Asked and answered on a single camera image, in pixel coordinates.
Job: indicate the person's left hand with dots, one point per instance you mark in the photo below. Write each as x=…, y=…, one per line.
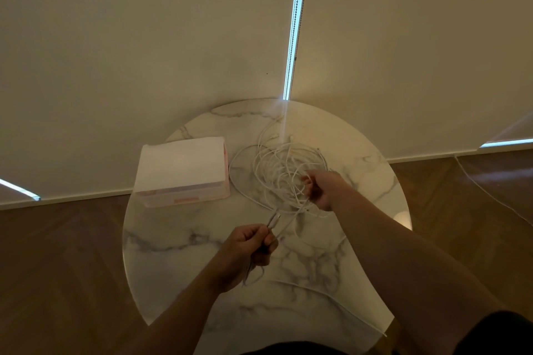
x=243, y=255

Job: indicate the person's right hand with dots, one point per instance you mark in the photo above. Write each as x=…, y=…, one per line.
x=329, y=188

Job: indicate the pink white storage box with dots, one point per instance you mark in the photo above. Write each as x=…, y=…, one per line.
x=181, y=163

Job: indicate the person's left forearm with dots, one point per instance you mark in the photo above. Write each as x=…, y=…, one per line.
x=179, y=321

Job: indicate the person's right forearm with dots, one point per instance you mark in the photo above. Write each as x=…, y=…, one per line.
x=412, y=275

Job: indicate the person's black clothing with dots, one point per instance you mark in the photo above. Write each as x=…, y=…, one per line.
x=499, y=334

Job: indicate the beige roller blind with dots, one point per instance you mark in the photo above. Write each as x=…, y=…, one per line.
x=416, y=47
x=125, y=55

